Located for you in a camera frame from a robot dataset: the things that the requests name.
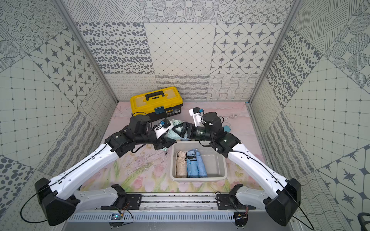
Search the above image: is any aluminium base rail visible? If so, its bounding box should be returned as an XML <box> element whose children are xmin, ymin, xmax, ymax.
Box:
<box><xmin>66</xmin><ymin>192</ymin><xmax>290</xmax><ymax>229</ymax></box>

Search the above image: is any white plastic storage box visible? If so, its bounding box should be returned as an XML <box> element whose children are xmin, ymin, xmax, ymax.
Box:
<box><xmin>168</xmin><ymin>141</ymin><xmax>227</xmax><ymax>182</ymax></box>

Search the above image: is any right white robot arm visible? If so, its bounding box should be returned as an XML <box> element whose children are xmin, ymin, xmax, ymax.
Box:
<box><xmin>172</xmin><ymin>112</ymin><xmax>301</xmax><ymax>226</ymax></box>

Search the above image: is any yellow black toolbox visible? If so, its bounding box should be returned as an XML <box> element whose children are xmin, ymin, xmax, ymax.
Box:
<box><xmin>130</xmin><ymin>87</ymin><xmax>183</xmax><ymax>121</ymax></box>

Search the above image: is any light blue slim umbrella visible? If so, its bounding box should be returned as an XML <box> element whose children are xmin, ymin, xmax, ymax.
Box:
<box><xmin>186</xmin><ymin>150</ymin><xmax>199</xmax><ymax>178</ymax></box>

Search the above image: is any pale blue umbrella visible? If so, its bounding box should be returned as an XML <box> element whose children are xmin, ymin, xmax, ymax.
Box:
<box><xmin>196</xmin><ymin>151</ymin><xmax>208</xmax><ymax>178</ymax></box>

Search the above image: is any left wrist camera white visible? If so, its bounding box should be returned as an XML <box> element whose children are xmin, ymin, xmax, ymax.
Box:
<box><xmin>154</xmin><ymin>118</ymin><xmax>174</xmax><ymax>139</ymax></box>

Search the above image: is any teal umbrella case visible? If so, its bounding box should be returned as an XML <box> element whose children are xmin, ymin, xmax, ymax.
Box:
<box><xmin>223</xmin><ymin>125</ymin><xmax>231</xmax><ymax>132</ymax></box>

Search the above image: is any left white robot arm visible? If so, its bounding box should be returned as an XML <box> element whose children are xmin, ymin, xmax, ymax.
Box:
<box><xmin>35</xmin><ymin>115</ymin><xmax>176</xmax><ymax>226</ymax></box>

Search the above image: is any beige umbrella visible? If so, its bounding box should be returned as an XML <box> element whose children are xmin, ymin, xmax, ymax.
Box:
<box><xmin>176</xmin><ymin>151</ymin><xmax>188</xmax><ymax>178</ymax></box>

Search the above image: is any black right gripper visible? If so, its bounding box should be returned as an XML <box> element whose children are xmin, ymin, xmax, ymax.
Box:
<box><xmin>172</xmin><ymin>122</ymin><xmax>214</xmax><ymax>142</ymax></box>

